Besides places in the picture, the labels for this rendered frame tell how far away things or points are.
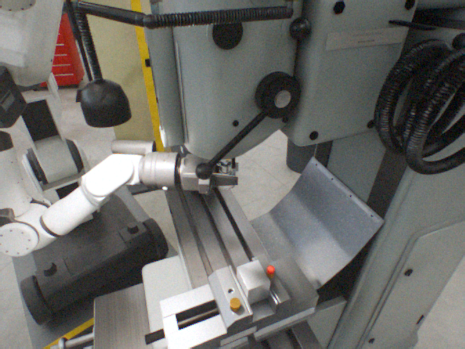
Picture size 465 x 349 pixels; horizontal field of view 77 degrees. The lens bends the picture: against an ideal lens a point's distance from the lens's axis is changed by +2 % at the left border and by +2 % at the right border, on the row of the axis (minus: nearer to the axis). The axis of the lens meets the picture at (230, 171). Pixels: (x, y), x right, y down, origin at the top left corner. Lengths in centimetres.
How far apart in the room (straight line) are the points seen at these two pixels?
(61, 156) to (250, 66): 88
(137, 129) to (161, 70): 199
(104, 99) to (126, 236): 102
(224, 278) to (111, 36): 187
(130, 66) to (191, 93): 185
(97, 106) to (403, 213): 70
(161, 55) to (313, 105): 26
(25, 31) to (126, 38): 154
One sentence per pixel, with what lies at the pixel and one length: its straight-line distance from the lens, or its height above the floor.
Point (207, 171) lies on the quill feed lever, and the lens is 47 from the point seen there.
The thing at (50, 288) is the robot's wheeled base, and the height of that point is 59.
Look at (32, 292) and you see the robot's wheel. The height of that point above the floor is 59.
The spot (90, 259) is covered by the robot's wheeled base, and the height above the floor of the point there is 59.
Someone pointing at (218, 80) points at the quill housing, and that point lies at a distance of 46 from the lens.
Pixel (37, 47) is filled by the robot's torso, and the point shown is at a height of 148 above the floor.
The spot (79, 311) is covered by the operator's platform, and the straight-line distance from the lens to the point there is 154.
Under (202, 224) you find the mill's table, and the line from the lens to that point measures 95.
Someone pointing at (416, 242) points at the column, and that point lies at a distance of 92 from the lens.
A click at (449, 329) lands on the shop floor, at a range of 216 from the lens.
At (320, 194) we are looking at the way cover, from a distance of 96.
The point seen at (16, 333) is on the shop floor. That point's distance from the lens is 213.
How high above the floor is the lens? 163
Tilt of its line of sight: 36 degrees down
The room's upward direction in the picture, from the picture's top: straight up
